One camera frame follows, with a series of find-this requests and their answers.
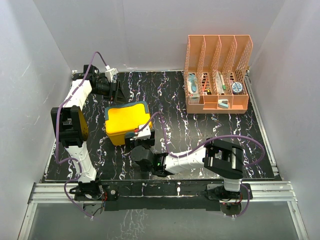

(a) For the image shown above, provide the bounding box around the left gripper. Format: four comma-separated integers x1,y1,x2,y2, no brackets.
91,80,128,104

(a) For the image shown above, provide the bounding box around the yellow medicine box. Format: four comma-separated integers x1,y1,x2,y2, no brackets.
104,101,151,146

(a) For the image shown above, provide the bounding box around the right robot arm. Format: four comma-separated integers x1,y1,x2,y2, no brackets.
124,133,244,203

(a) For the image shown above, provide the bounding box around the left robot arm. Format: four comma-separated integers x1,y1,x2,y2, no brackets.
50,64,126,200

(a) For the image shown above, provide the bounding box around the blue white tape dispenser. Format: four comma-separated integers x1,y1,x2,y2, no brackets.
187,72,199,94

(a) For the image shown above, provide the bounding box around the blue white stapler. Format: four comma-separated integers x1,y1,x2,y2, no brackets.
217,99,229,109

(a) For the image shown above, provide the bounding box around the pink desk organizer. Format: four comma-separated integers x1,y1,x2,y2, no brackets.
183,35,253,114

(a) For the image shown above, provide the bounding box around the green capped marker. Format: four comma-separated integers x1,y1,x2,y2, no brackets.
220,73,227,91

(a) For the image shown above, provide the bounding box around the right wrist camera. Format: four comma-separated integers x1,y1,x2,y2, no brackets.
134,124,152,140

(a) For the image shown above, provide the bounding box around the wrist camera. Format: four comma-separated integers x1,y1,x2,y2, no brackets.
134,124,152,140
105,65,119,82

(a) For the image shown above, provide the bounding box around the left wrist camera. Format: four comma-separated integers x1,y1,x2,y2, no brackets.
105,65,119,82

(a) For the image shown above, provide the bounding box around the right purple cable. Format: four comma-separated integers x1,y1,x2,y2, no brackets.
136,111,266,218

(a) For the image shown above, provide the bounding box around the purple cable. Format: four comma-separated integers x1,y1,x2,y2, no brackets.
54,51,112,221
136,111,266,218

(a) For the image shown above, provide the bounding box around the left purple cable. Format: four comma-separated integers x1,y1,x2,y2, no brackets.
54,51,112,221

